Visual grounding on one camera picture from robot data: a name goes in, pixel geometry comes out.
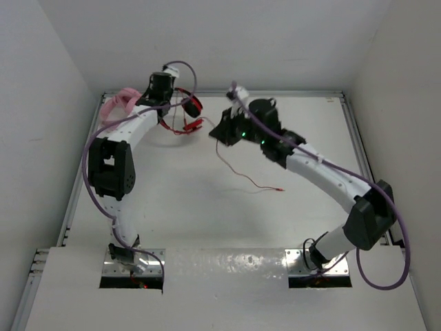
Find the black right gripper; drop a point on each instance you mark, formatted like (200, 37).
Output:
(224, 130)

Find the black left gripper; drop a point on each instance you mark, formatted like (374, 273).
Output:
(169, 93)

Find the red black headphones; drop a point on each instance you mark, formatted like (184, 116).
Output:
(192, 120)

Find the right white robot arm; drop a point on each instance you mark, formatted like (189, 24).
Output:
(368, 209)

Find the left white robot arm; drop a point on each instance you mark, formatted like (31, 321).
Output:
(108, 170)

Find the white front board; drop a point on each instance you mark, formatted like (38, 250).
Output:
(226, 289)

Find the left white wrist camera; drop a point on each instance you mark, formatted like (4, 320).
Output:
(174, 72)

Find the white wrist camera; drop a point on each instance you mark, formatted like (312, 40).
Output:
(174, 72)
(238, 96)

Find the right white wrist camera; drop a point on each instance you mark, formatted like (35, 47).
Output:
(238, 96)

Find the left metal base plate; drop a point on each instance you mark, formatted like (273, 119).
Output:
(143, 266)

